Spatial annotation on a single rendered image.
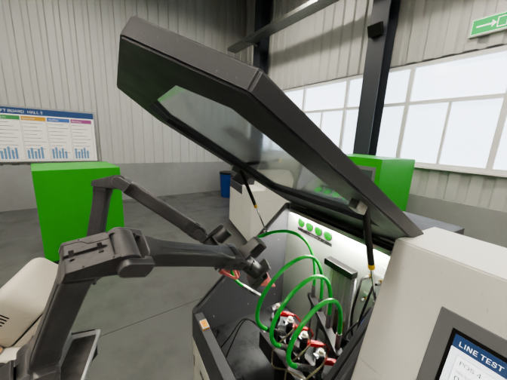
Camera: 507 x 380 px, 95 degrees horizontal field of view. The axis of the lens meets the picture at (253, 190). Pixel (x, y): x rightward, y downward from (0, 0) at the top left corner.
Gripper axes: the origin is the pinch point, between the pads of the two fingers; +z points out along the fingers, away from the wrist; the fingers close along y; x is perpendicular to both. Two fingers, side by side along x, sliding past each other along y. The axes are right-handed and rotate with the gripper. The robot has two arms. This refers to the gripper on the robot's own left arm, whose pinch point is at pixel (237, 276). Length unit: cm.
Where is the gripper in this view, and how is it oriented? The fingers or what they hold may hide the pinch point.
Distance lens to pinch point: 104.6
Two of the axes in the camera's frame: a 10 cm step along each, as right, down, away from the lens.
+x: -7.2, 6.9, 1.2
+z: 6.8, 7.2, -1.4
